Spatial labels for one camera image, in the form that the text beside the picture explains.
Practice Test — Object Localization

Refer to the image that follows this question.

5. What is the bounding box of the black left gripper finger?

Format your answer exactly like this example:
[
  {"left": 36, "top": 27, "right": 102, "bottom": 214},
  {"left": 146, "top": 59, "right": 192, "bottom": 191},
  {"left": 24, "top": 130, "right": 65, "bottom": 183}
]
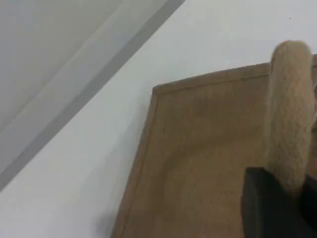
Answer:
[
  {"left": 301, "top": 173, "right": 317, "bottom": 230},
  {"left": 241, "top": 167, "right": 302, "bottom": 238}
]

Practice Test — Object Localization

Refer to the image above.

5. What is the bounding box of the brown burlap tote bag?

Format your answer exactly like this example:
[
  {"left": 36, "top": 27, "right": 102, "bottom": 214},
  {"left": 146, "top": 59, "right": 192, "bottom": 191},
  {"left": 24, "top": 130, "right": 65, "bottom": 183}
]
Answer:
[{"left": 110, "top": 39, "right": 317, "bottom": 238}]

